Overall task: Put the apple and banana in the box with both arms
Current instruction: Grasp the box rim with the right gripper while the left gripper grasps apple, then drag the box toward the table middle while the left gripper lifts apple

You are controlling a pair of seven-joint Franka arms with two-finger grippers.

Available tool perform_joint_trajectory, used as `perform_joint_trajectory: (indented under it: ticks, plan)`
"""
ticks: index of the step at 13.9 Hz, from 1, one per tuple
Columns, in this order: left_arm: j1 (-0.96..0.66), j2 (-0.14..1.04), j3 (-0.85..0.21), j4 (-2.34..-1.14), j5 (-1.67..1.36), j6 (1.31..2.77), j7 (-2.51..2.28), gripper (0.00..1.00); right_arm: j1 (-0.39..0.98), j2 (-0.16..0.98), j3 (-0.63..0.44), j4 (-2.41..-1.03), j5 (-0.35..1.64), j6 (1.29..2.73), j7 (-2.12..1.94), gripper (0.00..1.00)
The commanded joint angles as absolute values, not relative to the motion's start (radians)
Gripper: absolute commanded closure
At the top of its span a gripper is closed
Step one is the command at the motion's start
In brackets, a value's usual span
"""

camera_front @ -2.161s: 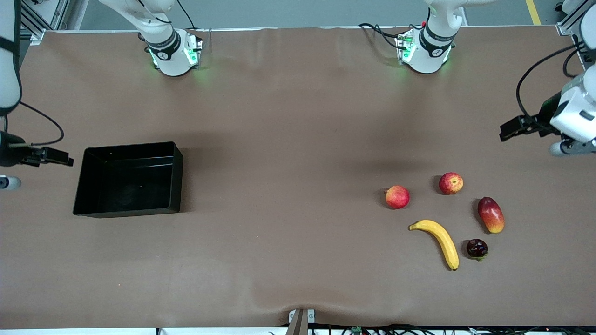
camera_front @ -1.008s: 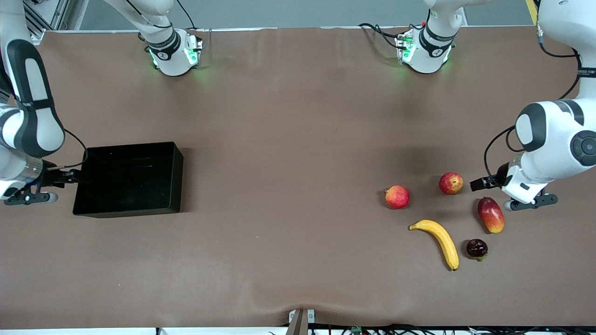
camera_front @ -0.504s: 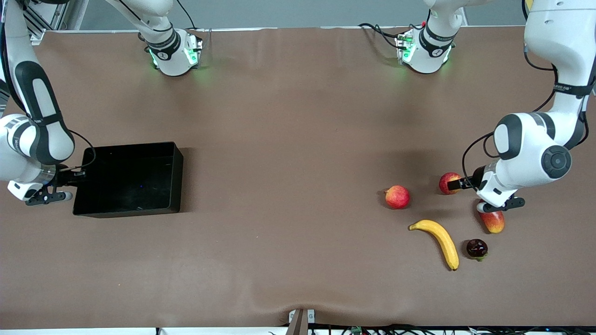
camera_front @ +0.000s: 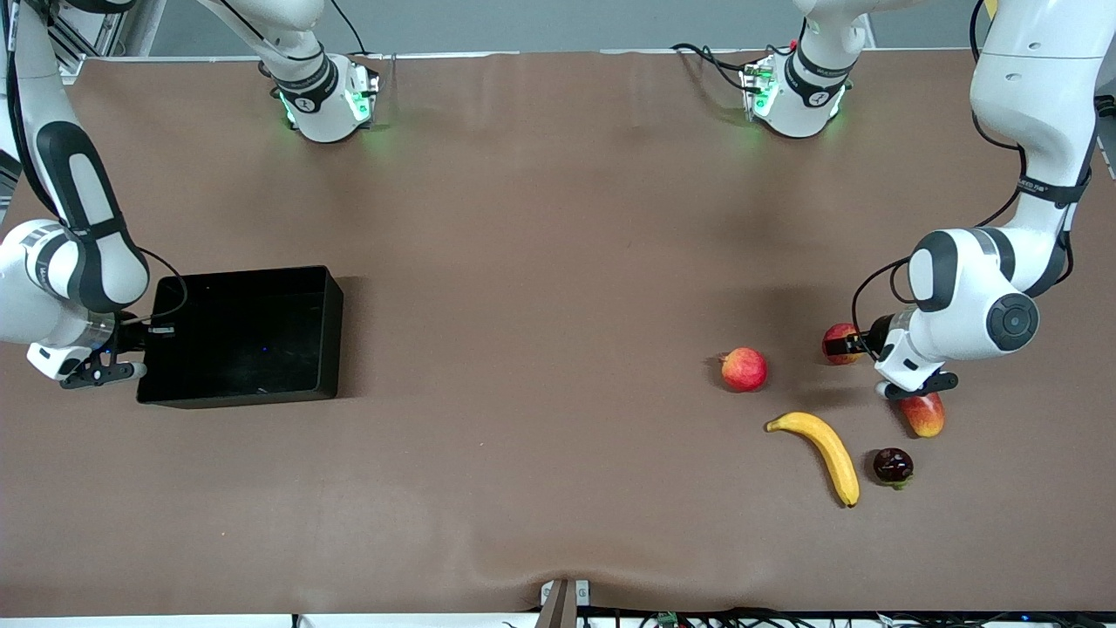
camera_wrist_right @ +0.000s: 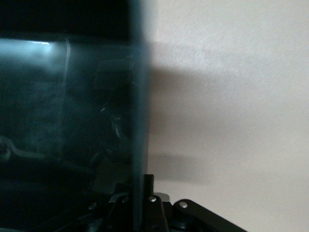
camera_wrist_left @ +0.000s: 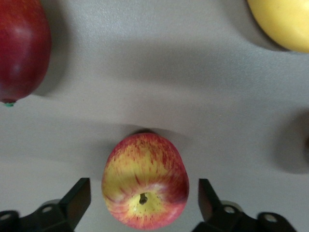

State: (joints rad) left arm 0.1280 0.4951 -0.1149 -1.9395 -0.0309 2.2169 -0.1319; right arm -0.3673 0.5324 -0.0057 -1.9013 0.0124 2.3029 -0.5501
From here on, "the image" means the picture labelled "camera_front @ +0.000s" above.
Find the gray metal table clamp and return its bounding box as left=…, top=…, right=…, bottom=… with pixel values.
left=536, top=578, right=591, bottom=628

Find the round red apple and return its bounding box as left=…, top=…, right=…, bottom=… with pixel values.
left=822, top=322, right=866, bottom=366

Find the dark right camera bracket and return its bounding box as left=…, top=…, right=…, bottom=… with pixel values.
left=59, top=359, right=147, bottom=391

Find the black plastic box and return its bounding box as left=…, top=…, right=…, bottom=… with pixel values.
left=135, top=265, right=344, bottom=410

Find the black right base cable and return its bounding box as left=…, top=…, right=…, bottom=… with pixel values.
left=327, top=0, right=398, bottom=84

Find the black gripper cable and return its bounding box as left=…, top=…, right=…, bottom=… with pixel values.
left=850, top=0, right=1095, bottom=341
left=7, top=0, right=188, bottom=340

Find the black base cable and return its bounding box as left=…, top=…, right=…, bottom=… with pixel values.
left=670, top=42, right=790, bottom=92
left=327, top=0, right=398, bottom=84

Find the dark left camera bracket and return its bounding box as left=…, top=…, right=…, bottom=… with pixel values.
left=883, top=372, right=960, bottom=400

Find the red yellow mango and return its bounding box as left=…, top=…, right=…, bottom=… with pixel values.
left=898, top=392, right=946, bottom=439

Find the red apple left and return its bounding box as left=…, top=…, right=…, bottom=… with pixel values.
left=719, top=346, right=769, bottom=393

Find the dark purple mangosteen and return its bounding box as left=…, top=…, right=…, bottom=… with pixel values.
left=873, top=447, right=915, bottom=491

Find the yellow banana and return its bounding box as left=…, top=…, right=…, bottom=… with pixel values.
left=765, top=411, right=861, bottom=509

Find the aluminium profile frame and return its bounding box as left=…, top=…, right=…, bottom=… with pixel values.
left=48, top=0, right=132, bottom=84

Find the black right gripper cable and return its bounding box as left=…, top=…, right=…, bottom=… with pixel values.
left=7, top=0, right=188, bottom=340

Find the black left base cable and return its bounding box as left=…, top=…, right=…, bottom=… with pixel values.
left=670, top=42, right=790, bottom=92

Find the brown table cover sheet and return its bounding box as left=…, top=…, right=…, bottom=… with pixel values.
left=0, top=48, right=1116, bottom=616

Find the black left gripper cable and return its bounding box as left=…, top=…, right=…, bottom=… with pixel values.
left=850, top=0, right=1095, bottom=341

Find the dark camera bracket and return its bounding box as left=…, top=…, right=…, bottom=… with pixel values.
left=59, top=359, right=147, bottom=391
left=883, top=372, right=960, bottom=400

